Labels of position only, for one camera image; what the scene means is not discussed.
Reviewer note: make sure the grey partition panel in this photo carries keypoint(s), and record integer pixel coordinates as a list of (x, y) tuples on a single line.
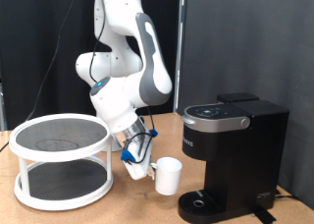
[(245, 37)]

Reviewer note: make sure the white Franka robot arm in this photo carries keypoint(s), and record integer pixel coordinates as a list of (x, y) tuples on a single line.
[(124, 86)]

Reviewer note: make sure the white mug with green tape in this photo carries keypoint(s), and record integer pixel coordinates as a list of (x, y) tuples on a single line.
[(168, 178)]

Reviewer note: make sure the black curtain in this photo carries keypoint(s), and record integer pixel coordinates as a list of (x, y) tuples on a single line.
[(19, 37)]

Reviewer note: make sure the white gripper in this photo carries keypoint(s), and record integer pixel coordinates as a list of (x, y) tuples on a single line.
[(139, 166)]

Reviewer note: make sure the black Keurig coffee machine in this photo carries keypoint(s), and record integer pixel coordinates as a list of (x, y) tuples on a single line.
[(248, 145)]

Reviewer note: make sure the silver vertical pole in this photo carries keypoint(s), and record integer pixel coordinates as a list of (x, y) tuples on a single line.
[(179, 53)]

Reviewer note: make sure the white two-tier turntable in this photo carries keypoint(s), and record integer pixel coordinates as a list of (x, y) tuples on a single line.
[(59, 135)]

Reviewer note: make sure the black tape strip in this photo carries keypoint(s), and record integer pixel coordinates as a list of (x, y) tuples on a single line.
[(265, 215)]

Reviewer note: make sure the grey metal post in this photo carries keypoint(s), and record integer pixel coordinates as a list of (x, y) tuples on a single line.
[(2, 106)]

